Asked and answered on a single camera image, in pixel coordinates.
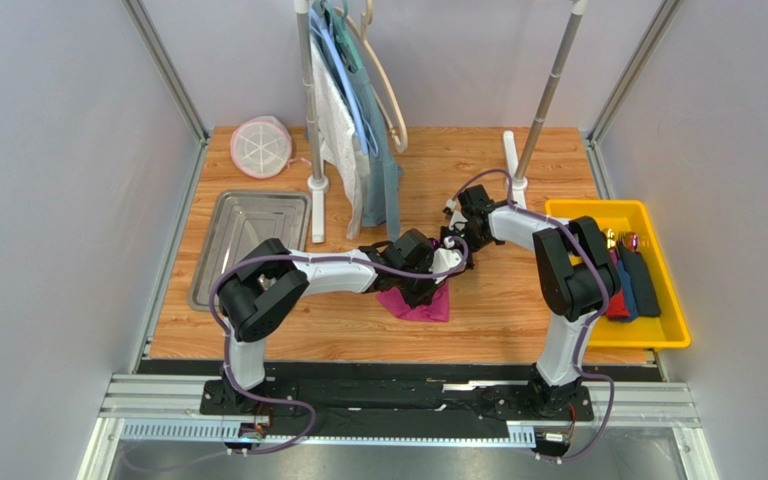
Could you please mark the blue grey hanging cloth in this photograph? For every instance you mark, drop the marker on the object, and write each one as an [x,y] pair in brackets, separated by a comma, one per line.
[382,202]

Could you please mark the pink paper napkin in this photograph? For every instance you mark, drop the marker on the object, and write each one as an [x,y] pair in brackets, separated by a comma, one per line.
[438,311]

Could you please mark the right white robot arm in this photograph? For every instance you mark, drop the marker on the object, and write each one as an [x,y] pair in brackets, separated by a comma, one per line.
[577,279]

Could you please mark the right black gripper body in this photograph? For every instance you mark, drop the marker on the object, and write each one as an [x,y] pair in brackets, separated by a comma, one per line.
[448,235]

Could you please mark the silver metal tray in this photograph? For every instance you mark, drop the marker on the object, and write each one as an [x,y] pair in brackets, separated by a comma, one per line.
[242,220]

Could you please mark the pink gold utensil in bin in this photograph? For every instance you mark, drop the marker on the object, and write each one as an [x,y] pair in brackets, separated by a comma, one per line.
[631,240]

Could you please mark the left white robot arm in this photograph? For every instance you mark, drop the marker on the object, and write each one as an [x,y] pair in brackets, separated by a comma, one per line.
[253,297]

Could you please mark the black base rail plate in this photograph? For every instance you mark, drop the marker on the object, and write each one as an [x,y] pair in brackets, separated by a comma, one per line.
[382,400]

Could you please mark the pink white mesh basket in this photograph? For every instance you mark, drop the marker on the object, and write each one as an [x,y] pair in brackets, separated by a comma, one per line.
[262,148]

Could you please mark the beige clothes hanger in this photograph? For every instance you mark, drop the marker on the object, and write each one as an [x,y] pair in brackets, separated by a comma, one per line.
[386,97]

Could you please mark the left rack pole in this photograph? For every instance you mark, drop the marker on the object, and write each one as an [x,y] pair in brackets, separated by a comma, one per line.
[318,183]

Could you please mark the rack pole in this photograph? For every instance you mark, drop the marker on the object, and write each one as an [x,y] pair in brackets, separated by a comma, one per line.
[318,183]
[517,162]

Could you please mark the white lace cloth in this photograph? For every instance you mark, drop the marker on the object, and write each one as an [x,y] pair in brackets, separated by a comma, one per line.
[341,147]

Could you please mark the right rack pole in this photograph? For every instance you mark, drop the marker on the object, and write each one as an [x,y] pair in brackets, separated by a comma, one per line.
[517,162]

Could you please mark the yellow plastic bin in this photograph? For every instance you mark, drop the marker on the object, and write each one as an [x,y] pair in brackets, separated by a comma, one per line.
[670,329]

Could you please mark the blue clothes hanger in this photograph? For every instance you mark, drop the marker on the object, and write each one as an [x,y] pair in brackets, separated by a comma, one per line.
[345,67]

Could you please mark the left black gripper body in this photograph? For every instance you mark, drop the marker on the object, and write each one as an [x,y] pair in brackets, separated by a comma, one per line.
[415,291]

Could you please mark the black object in bin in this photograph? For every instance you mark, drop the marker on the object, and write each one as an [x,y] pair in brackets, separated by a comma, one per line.
[642,285]

